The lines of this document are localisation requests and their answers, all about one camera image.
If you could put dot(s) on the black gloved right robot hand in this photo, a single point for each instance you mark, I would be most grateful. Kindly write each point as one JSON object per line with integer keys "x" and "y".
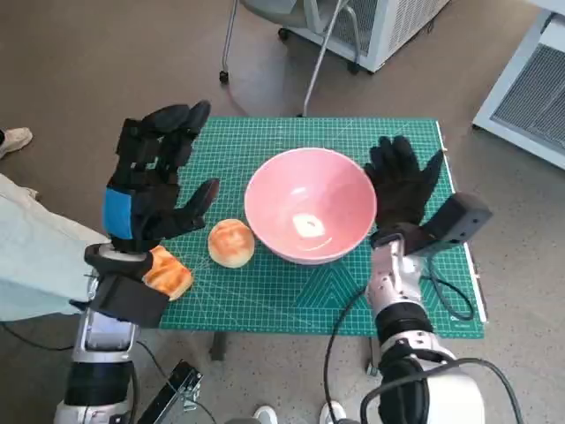
{"x": 399, "y": 190}

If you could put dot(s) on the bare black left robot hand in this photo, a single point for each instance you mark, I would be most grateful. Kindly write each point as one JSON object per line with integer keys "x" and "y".
{"x": 145, "y": 212}

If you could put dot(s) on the rectangular golden toast bread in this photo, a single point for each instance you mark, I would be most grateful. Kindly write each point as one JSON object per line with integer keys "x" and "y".
{"x": 170, "y": 276}

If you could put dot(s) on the pink bowl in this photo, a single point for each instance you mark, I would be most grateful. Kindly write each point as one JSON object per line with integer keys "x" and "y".
{"x": 309, "y": 194}

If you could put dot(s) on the round bread bun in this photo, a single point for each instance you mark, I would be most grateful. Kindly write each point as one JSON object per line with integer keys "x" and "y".
{"x": 231, "y": 243}

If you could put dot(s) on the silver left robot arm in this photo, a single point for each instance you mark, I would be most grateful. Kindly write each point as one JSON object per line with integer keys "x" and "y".
{"x": 103, "y": 335}

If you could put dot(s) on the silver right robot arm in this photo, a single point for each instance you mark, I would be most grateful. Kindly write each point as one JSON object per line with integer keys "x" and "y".
{"x": 397, "y": 282}

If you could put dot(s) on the person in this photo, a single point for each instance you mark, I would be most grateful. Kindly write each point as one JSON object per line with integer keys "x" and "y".
{"x": 35, "y": 247}

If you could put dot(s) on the green cutting mat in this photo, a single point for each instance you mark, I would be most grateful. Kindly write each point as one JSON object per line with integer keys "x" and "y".
{"x": 309, "y": 300}

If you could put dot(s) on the person's white shoe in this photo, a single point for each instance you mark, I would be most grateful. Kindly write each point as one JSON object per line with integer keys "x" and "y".
{"x": 15, "y": 139}

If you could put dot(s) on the grey chair with metal legs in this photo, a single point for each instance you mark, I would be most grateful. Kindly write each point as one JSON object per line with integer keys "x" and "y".
{"x": 318, "y": 62}

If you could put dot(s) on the black table leg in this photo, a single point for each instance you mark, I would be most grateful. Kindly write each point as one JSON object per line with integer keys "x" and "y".
{"x": 374, "y": 355}
{"x": 218, "y": 346}

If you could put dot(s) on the white cabinet with mesh panel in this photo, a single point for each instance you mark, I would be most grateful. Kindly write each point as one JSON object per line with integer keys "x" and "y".
{"x": 529, "y": 88}
{"x": 388, "y": 26}

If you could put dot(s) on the black and chrome metal stand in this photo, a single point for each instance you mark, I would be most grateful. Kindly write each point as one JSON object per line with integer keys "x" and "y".
{"x": 176, "y": 384}

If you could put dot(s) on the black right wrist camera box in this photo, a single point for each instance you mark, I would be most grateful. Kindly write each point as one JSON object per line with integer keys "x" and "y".
{"x": 463, "y": 216}

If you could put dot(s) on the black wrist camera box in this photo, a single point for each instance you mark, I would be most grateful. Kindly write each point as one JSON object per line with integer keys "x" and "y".
{"x": 128, "y": 300}
{"x": 463, "y": 216}

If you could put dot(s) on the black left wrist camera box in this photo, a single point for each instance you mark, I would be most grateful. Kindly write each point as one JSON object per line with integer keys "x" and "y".
{"x": 128, "y": 300}

